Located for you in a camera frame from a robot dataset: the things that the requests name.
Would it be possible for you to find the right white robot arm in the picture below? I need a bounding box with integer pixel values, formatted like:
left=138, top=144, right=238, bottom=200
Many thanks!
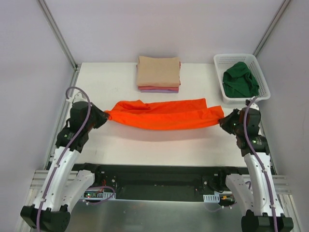
left=217, top=107, right=294, bottom=232

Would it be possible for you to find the white plastic basket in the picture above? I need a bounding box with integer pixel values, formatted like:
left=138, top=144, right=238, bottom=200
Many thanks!
left=213, top=54, right=270, bottom=104

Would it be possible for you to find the folded purple t-shirt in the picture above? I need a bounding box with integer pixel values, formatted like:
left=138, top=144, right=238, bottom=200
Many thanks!
left=140, top=89, right=179, bottom=94

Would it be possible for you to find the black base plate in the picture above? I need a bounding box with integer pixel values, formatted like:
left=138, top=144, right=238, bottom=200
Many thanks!
left=73, top=163, right=249, bottom=202

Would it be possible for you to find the aluminium frame post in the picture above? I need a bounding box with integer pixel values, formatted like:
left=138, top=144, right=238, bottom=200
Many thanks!
left=36, top=0, right=79, bottom=71
left=253, top=0, right=293, bottom=57

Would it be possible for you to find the right aluminium frame post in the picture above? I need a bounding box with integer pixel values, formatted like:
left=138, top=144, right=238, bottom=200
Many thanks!
left=253, top=0, right=293, bottom=57

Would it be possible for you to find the green t-shirt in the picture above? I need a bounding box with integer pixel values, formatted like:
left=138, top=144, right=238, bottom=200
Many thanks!
left=223, top=62, right=259, bottom=98

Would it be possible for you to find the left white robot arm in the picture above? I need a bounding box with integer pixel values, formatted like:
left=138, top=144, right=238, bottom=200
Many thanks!
left=20, top=101, right=109, bottom=232

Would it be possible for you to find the folded pink t-shirt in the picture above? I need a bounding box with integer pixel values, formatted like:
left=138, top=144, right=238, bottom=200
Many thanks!
left=138, top=86, right=179, bottom=92

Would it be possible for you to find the white cable duct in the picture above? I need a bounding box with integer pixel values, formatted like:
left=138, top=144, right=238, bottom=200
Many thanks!
left=203, top=194, right=220, bottom=203
left=81, top=190, right=116, bottom=201

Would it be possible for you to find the right white cable duct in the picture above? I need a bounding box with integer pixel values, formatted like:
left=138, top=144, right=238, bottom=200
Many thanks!
left=203, top=194, right=220, bottom=203

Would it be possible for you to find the left white cable duct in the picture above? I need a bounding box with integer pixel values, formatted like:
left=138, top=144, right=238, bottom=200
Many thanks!
left=81, top=190, right=116, bottom=201

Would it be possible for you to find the left aluminium frame post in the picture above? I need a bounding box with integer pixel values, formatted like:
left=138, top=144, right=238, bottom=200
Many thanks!
left=36, top=0, right=79, bottom=71

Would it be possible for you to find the orange t-shirt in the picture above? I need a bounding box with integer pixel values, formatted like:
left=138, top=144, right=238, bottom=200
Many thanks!
left=105, top=98, right=224, bottom=131

